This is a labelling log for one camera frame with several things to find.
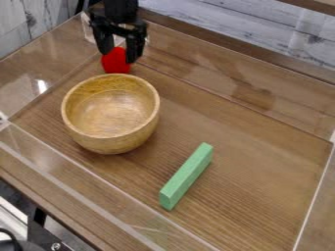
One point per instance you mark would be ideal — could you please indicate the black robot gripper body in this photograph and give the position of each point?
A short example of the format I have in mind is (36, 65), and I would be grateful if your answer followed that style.
(113, 17)

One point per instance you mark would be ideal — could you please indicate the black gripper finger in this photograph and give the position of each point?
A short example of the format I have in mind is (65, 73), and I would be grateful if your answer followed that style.
(135, 44)
(103, 37)

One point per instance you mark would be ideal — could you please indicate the red strawberry toy fruit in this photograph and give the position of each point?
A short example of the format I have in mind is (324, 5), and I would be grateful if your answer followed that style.
(113, 62)

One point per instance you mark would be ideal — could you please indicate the light wooden bowl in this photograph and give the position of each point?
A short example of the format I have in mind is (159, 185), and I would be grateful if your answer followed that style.
(109, 112)

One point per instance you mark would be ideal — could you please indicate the green rectangular block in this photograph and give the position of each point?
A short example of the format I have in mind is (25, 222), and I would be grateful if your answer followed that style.
(185, 176)

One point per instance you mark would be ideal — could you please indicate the clear acrylic corner bracket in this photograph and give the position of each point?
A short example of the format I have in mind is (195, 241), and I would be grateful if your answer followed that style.
(87, 28)

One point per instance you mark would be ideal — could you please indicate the clear acrylic front wall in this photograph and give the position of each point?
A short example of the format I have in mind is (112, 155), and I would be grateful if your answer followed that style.
(112, 220)

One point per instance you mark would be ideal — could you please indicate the black table leg bracket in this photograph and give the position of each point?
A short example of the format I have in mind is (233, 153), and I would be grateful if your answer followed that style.
(40, 236)

